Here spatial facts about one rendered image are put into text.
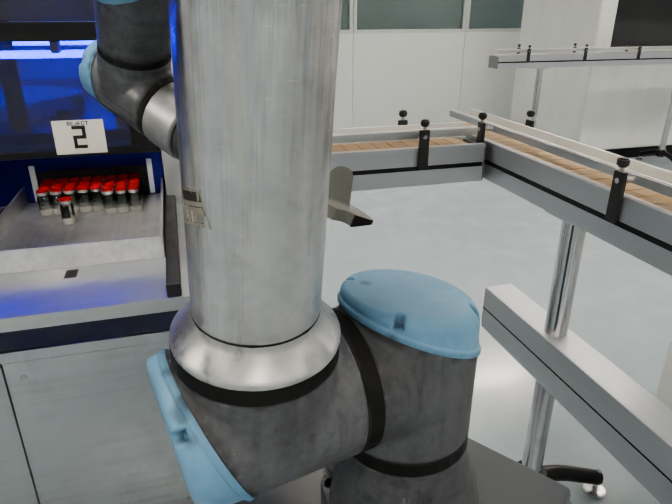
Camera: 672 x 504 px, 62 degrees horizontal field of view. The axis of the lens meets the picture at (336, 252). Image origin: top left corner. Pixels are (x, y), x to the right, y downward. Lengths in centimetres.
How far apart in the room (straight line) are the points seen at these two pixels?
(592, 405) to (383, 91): 513
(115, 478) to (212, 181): 124
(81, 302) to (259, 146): 55
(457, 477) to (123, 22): 52
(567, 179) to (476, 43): 535
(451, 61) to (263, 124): 612
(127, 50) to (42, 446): 100
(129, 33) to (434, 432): 46
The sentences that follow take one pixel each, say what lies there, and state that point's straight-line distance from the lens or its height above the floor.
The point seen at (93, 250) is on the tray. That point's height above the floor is 90.
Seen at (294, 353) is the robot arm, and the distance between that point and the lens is 36.
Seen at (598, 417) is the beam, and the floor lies 48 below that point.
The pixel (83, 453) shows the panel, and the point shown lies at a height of 32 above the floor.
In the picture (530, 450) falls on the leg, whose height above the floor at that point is 22.
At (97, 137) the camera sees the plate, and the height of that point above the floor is 102.
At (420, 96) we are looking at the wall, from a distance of 628.
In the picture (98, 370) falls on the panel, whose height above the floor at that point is 53.
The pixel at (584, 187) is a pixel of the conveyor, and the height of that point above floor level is 92.
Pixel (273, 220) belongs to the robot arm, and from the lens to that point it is 30.
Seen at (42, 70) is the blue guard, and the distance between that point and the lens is 112.
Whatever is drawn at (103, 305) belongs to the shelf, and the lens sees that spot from 78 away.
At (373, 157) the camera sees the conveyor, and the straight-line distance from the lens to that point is 131.
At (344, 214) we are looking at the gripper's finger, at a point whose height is 102.
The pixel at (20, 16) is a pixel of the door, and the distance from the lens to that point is 113.
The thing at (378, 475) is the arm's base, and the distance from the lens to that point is 51.
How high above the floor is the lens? 123
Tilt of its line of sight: 23 degrees down
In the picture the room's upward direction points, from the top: straight up
